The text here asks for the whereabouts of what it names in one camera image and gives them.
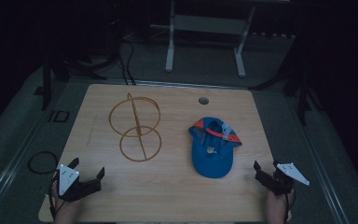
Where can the round table grommet hole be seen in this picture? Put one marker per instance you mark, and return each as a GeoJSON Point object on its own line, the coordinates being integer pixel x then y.
{"type": "Point", "coordinates": [203, 100]}

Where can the white metal stand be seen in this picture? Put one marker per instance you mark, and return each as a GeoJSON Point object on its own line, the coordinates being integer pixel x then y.
{"type": "Point", "coordinates": [209, 24]}

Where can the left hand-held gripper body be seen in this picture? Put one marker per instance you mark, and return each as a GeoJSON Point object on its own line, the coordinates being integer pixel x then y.
{"type": "Point", "coordinates": [71, 186]}

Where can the person's left hand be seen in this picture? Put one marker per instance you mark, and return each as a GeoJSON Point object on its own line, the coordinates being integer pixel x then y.
{"type": "Point", "coordinates": [66, 211]}

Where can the person's right hand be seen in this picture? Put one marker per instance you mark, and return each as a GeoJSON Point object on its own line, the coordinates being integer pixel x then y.
{"type": "Point", "coordinates": [276, 208]}

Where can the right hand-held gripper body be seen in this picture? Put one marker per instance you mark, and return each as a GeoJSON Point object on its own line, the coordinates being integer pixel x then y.
{"type": "Point", "coordinates": [281, 183]}

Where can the blue and orange cap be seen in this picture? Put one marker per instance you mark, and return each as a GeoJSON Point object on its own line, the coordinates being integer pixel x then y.
{"type": "Point", "coordinates": [211, 161]}

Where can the black tripod stand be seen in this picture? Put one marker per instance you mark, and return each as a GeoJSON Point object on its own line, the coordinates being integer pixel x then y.
{"type": "Point", "coordinates": [46, 87]}
{"type": "Point", "coordinates": [303, 99]}

